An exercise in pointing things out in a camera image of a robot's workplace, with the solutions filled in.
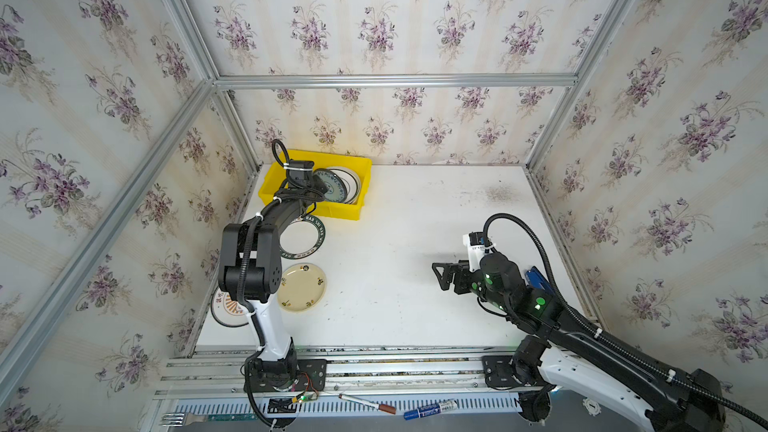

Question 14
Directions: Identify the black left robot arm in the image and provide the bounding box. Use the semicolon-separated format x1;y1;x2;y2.
218;139;326;396

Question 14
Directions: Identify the silver fork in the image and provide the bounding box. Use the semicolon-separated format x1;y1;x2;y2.
159;412;241;427

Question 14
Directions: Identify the dark blue floral plate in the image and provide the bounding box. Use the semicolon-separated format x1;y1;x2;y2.
314;168;349;204

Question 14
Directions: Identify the aluminium rail base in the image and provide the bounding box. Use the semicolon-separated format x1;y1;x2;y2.
149;344;661;427

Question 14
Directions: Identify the yellow plastic bin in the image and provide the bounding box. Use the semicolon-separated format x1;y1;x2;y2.
257;149;373;221

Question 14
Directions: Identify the red capped marker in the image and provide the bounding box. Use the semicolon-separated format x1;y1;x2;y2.
338;394;397;415

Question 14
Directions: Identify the white plate black flower outline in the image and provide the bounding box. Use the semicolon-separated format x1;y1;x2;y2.
329;167;362;204

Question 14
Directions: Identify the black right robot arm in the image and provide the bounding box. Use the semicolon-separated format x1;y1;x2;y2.
431;213;767;431

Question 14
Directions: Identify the green rim lettered plate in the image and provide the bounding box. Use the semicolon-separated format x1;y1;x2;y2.
280;215;326;260

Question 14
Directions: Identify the blue flat tool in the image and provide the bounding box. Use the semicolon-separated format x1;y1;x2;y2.
525;266;555;295

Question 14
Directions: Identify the blue marker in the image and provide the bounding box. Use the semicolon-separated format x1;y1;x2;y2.
403;400;458;421

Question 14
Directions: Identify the orange sunburst plate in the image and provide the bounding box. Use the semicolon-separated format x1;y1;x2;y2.
209;289;248;328

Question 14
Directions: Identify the pale yellow small plate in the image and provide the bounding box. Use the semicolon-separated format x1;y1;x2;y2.
278;263;327;313

